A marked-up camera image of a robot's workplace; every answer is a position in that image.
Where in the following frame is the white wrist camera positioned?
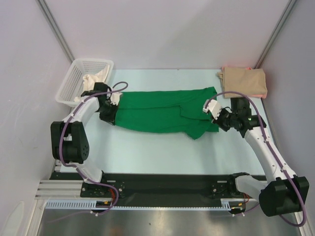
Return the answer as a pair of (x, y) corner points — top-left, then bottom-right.
(109, 92), (123, 106)
(202, 99), (222, 120)

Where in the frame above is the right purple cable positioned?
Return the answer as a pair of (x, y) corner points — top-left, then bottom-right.
(204, 91), (307, 227)

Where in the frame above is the right grey cable duct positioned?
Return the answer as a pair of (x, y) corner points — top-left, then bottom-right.
(220, 198), (246, 210)

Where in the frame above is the purple cable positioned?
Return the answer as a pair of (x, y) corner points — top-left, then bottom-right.
(204, 91), (307, 227)
(48, 81), (129, 223)

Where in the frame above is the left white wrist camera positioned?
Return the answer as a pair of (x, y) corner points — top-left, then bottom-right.
(109, 92), (123, 106)

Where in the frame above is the green t shirt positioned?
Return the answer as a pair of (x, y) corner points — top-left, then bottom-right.
(115, 87), (219, 140)

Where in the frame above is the left aluminium corner post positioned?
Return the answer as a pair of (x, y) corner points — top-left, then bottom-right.
(36, 0), (75, 63)

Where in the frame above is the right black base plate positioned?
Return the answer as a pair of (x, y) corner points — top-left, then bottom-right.
(210, 181), (252, 200)

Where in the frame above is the white plastic basket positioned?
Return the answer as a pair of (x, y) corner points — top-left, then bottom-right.
(55, 58), (114, 108)

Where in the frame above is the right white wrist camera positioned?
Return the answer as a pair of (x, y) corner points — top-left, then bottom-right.
(202, 99), (222, 120)

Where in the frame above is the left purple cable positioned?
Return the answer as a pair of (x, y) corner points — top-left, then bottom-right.
(48, 81), (129, 223)

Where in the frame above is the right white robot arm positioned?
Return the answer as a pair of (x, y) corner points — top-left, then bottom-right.
(203, 97), (310, 217)

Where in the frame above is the grey cable duct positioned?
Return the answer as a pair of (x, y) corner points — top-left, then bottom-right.
(220, 198), (246, 210)
(45, 200), (112, 210)

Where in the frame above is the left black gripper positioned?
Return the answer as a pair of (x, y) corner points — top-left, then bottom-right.
(97, 101), (119, 125)

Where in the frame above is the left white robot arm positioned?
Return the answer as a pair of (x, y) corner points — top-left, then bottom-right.
(50, 82), (122, 197)

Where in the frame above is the left grey cable duct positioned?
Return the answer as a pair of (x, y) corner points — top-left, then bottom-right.
(45, 200), (112, 210)

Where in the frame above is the aluminium corner post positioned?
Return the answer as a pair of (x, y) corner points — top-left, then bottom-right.
(36, 0), (75, 63)
(254, 0), (299, 69)

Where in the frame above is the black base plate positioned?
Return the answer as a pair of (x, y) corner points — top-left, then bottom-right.
(80, 177), (126, 198)
(210, 181), (252, 200)

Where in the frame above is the right aluminium corner post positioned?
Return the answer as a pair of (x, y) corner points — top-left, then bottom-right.
(254, 0), (299, 69)

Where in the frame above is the cream t shirt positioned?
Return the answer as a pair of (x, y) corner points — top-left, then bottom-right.
(74, 65), (111, 103)

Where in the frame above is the folded tan t shirt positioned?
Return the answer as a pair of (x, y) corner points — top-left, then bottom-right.
(216, 66), (268, 98)

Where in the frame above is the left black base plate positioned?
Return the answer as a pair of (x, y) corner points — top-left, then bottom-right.
(80, 177), (126, 198)

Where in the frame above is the aluminium front rail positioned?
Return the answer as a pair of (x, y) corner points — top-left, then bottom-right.
(34, 179), (304, 200)

